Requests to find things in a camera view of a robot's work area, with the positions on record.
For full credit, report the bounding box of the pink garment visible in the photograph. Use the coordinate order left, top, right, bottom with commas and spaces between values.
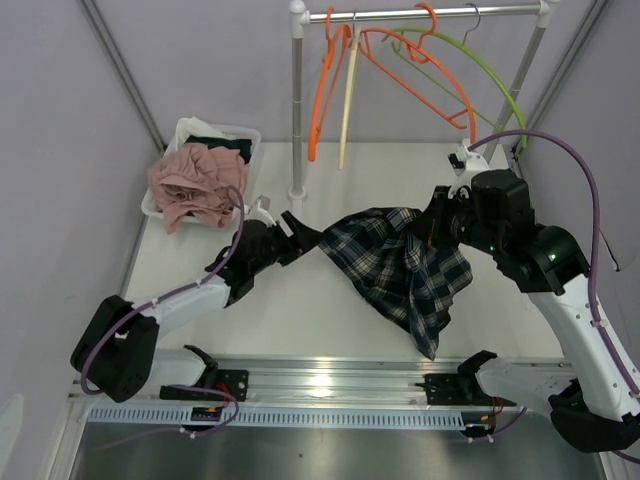
147, 143, 249, 234

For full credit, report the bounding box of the white slotted cable duct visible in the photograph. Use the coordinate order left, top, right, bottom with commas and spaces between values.
88, 405, 465, 431

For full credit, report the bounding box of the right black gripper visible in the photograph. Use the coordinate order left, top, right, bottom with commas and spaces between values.
410, 185, 505, 257

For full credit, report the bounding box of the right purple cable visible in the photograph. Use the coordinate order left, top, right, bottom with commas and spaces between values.
469, 129, 640, 464

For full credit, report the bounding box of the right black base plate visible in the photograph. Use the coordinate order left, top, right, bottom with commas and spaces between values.
414, 373, 515, 407

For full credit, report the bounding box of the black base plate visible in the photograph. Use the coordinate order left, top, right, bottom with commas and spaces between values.
414, 373, 515, 407
159, 369, 249, 402

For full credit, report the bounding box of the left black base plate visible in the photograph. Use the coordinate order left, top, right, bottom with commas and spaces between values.
159, 369, 249, 402

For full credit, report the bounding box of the left orange hanger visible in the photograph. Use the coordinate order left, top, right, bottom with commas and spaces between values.
307, 5, 352, 162

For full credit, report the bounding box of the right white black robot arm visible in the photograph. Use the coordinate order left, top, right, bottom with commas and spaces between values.
418, 170, 639, 453

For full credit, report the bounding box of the dark green garment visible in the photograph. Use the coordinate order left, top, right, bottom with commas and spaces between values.
185, 135, 253, 164

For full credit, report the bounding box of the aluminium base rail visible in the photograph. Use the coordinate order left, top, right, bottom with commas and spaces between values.
67, 354, 576, 409

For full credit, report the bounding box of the navy plaid skirt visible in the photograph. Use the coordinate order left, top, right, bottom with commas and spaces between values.
319, 207, 473, 360

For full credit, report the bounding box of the silver clothes rack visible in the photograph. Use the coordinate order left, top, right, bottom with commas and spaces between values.
288, 1, 559, 206

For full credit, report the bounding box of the white cloth in basket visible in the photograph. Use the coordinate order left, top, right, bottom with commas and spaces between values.
174, 117, 225, 147

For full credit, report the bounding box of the white plastic basket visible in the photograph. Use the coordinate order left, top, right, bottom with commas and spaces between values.
141, 124, 261, 229

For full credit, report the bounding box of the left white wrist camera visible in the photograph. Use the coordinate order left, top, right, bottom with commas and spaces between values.
245, 195, 277, 226

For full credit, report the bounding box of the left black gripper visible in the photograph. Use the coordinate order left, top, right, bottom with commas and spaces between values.
249, 211, 325, 275

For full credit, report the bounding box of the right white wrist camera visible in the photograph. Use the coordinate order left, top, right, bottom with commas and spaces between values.
447, 139, 490, 190

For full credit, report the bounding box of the cream hanger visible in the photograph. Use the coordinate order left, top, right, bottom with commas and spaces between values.
338, 26, 361, 170

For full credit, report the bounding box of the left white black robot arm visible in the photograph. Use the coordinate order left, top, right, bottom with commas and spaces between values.
70, 211, 323, 403

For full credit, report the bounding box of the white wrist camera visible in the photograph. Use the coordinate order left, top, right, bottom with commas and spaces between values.
447, 139, 490, 190
245, 195, 277, 226

